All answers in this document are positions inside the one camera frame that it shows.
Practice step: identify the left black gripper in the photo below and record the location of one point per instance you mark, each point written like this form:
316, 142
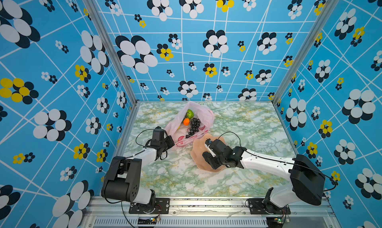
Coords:
170, 141

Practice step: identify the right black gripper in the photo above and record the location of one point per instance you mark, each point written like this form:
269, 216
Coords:
210, 160

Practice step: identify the orange tangerine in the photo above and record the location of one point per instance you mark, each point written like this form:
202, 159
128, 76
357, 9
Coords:
186, 121

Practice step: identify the pink plastic bag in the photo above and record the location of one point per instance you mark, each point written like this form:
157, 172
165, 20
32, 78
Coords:
178, 131

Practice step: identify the green kiwi fruit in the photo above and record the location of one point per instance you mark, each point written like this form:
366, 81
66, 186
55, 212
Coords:
189, 114

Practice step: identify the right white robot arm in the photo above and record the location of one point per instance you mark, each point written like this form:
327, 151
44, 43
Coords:
305, 180

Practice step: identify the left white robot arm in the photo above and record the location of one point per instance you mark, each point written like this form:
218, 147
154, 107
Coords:
122, 180

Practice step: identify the black grape bunch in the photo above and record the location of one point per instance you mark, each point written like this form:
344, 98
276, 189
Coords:
194, 127

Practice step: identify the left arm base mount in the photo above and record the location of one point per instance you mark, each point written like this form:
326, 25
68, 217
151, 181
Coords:
158, 206

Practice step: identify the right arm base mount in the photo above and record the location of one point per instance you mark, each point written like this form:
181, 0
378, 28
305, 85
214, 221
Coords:
257, 207

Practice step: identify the aluminium front rail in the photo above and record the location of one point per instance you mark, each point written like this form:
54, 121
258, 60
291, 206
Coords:
209, 212

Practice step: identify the left corner aluminium post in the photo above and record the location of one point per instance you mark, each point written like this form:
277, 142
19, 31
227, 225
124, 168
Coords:
101, 29

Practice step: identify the corner aluminium post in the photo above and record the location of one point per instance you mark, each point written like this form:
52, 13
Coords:
101, 29
305, 48

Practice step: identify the right corner aluminium post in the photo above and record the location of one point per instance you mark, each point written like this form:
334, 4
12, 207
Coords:
305, 48

